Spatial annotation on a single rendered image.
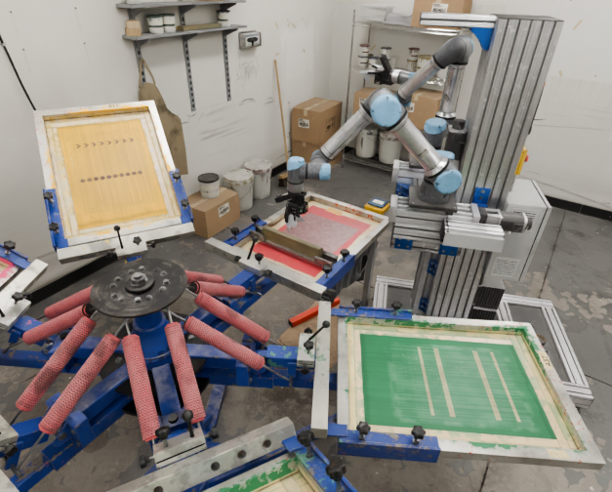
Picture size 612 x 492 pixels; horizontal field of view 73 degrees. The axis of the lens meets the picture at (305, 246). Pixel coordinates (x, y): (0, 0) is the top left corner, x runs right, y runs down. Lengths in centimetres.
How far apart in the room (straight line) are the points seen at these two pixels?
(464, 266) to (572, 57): 309
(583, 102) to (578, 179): 80
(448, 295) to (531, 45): 137
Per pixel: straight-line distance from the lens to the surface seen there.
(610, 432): 314
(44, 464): 159
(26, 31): 334
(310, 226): 235
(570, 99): 520
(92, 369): 138
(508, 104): 218
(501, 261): 247
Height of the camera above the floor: 216
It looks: 34 degrees down
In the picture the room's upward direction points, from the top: 2 degrees clockwise
